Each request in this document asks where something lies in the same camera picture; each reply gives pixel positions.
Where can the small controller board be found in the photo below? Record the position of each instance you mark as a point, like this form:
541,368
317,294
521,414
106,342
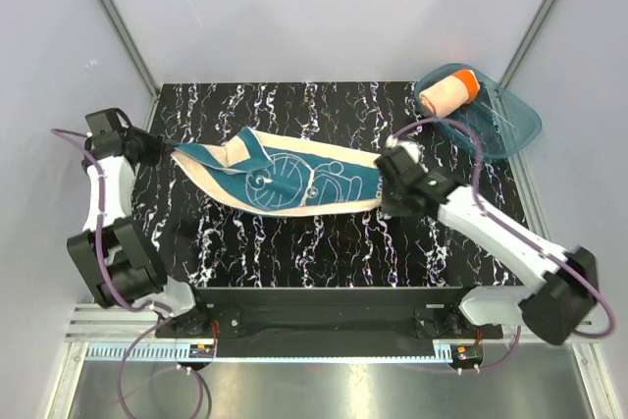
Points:
468,356
202,350

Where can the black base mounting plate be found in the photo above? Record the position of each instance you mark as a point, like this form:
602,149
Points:
429,313

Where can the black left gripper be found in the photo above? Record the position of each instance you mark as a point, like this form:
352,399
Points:
156,142

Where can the aluminium front rail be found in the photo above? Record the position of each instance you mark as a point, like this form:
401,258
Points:
108,334

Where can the orange Doraemon towel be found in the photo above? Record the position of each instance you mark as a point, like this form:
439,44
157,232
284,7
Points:
449,94

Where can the teal Doraemon towel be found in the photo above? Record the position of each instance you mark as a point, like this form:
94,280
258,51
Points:
281,176

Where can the right small controller board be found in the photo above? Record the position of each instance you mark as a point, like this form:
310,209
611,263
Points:
468,356

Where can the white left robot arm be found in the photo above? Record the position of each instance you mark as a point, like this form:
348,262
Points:
114,256

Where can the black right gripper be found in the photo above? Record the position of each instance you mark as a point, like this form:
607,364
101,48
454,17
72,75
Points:
389,208

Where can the left small controller board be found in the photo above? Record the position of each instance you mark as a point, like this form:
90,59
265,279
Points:
202,350

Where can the teal transparent plastic bin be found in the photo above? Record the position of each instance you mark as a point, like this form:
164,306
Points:
504,123

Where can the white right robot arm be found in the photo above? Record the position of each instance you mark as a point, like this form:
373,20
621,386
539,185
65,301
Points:
557,287

